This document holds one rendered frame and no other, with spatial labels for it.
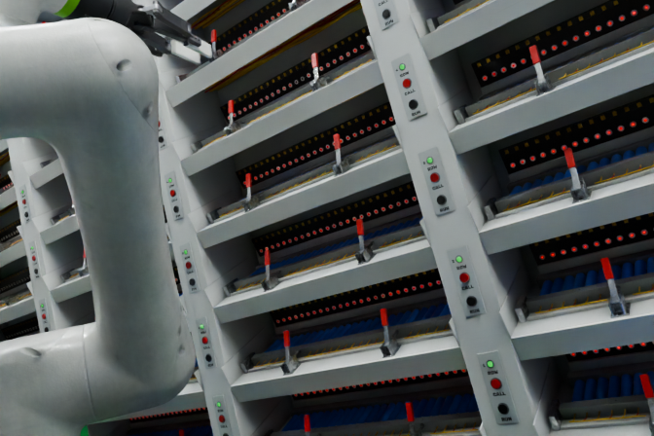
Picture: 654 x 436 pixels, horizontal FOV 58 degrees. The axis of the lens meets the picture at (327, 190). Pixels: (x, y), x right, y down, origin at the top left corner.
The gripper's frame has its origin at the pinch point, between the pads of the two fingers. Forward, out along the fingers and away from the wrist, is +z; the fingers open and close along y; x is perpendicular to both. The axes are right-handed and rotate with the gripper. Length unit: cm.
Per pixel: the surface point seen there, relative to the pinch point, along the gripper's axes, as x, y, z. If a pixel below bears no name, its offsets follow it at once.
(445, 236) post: -45, 34, 28
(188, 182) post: -14.1, -30.3, 23.0
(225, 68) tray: 7.2, -9.2, 18.2
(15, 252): -11, -118, 22
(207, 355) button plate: -56, -35, 30
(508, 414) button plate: -76, 36, 35
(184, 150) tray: -5.6, -30.0, 22.0
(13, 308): -28, -124, 25
